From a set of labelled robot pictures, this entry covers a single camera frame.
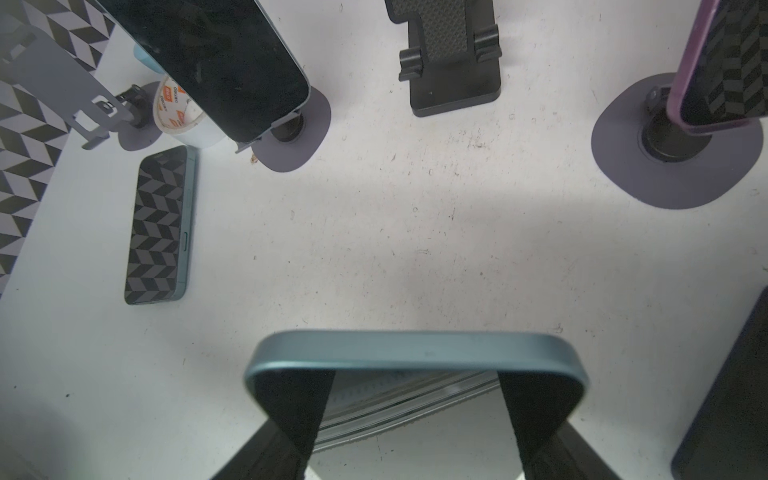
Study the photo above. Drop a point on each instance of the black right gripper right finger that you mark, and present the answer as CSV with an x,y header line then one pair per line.
x,y
539,405

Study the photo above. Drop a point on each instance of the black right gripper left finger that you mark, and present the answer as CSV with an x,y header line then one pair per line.
x,y
294,401

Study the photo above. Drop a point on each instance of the purple round stand purple phone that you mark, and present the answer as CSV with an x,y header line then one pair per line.
x,y
639,149

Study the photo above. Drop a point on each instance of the purple phone on stand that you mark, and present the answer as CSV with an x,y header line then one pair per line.
x,y
721,81

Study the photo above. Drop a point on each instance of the clear packing tape roll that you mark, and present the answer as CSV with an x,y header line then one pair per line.
x,y
175,113

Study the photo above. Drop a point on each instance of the light blue earbuds case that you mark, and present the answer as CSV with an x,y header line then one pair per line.
x,y
143,57

